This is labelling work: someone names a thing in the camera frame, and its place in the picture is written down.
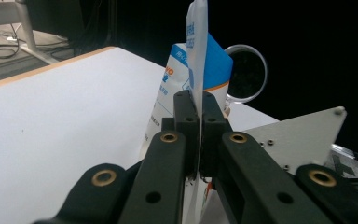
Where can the black curtain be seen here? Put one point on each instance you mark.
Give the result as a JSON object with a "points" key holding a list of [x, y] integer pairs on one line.
{"points": [[307, 46]]}

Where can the clear glass jar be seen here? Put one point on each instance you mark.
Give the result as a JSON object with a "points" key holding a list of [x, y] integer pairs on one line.
{"points": [[262, 74]]}

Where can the white metal desk frame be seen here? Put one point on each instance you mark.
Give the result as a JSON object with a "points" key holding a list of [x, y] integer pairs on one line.
{"points": [[21, 18]]}

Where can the white and blue stand-up pouch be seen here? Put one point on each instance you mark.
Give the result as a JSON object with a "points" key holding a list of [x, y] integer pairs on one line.
{"points": [[197, 56]]}

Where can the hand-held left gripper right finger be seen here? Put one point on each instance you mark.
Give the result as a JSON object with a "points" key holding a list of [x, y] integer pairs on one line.
{"points": [[245, 174]]}

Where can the aluminium floor rail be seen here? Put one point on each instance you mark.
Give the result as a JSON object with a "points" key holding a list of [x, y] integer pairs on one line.
{"points": [[357, 165]]}

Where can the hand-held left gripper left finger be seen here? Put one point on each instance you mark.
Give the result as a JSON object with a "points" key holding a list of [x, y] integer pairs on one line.
{"points": [[161, 174]]}

